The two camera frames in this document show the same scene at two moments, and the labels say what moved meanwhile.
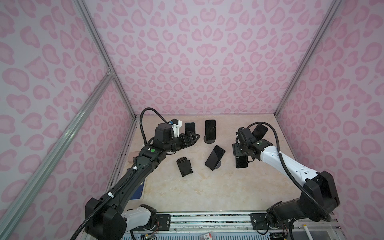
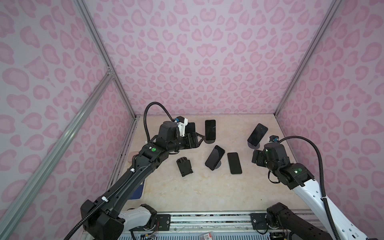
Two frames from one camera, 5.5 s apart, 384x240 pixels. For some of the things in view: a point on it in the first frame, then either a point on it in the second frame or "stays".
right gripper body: [240, 149] → [262, 160]
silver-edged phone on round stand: [210, 129] stays
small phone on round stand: [259, 132] stays
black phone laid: [241, 161] → [234, 163]
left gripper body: [175, 144] stays
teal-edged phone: [214, 157] stays
